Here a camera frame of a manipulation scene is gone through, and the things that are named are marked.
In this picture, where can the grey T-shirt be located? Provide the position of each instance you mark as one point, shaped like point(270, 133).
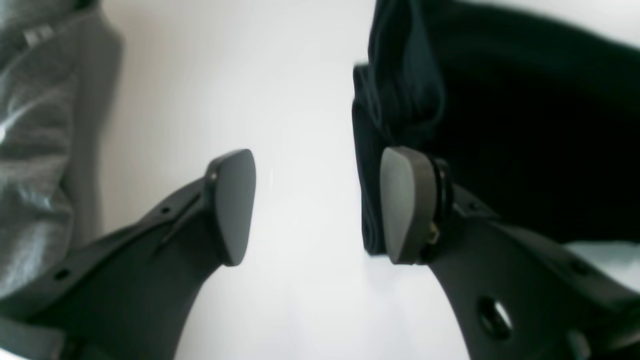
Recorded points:
point(59, 65)

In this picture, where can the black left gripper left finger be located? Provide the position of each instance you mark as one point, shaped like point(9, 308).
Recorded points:
point(128, 295)

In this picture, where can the black T-shirt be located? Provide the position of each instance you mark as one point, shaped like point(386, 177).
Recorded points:
point(537, 118)

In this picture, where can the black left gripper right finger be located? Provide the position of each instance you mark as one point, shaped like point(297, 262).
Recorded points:
point(516, 294)

